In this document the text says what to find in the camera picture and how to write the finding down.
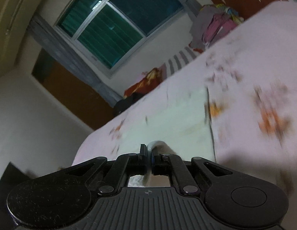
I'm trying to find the white knit sweater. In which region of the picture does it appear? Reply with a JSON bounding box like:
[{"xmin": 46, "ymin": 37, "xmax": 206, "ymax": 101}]
[{"xmin": 117, "ymin": 88, "xmax": 216, "ymax": 161}]

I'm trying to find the stack of folded clothes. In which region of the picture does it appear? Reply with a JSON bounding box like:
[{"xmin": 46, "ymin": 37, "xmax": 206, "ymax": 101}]
[{"xmin": 189, "ymin": 4, "xmax": 244, "ymax": 53}]

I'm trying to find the black garment on bed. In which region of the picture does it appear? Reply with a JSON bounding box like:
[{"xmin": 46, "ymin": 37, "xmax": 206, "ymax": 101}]
[{"xmin": 114, "ymin": 92, "xmax": 144, "ymax": 116}]

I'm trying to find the brown wooden door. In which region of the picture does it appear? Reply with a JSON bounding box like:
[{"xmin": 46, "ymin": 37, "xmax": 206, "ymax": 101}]
[{"xmin": 32, "ymin": 49, "xmax": 114, "ymax": 130}]

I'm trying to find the pink floral bed sheet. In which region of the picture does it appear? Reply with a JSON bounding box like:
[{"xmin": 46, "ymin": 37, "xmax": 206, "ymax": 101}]
[{"xmin": 73, "ymin": 2, "xmax": 297, "ymax": 195}]

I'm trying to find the striped pillow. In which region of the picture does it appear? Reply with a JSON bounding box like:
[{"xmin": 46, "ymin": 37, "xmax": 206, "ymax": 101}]
[{"xmin": 162, "ymin": 46, "xmax": 200, "ymax": 79}]

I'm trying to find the left grey curtain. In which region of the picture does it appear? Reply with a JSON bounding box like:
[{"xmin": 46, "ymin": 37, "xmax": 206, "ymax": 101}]
[{"xmin": 27, "ymin": 14, "xmax": 122, "ymax": 107}]

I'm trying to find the window with white frame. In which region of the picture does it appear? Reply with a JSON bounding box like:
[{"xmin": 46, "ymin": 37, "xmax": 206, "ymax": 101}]
[{"xmin": 57, "ymin": 0, "xmax": 183, "ymax": 77}]

